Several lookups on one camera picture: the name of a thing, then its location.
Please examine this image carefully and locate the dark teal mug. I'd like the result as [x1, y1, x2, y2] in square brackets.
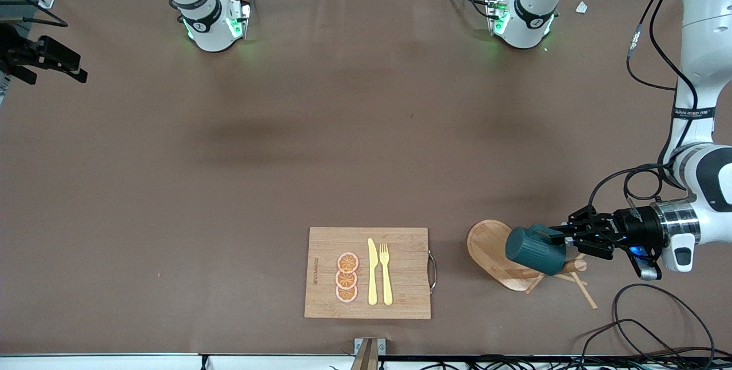
[505, 224, 568, 277]

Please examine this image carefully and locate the wooden mug rack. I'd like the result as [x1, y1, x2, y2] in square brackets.
[466, 220, 599, 310]

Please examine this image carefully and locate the brown table mat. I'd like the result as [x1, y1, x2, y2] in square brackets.
[0, 0, 732, 356]

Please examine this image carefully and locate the bamboo cutting board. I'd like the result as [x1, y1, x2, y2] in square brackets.
[304, 227, 438, 320]

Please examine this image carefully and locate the yellow plastic fork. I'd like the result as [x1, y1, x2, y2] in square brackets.
[379, 243, 394, 307]

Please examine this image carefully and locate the yellow plastic knife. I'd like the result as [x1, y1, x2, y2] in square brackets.
[367, 238, 379, 306]

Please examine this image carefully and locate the black looped cable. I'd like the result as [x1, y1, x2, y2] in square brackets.
[578, 319, 687, 362]
[612, 283, 717, 362]

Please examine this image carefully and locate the small metal bracket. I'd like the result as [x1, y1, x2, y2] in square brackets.
[354, 337, 387, 356]

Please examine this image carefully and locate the brown post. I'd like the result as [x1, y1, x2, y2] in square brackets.
[350, 339, 379, 370]

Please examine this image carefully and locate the white table edge rail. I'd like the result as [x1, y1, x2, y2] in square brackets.
[0, 353, 732, 370]

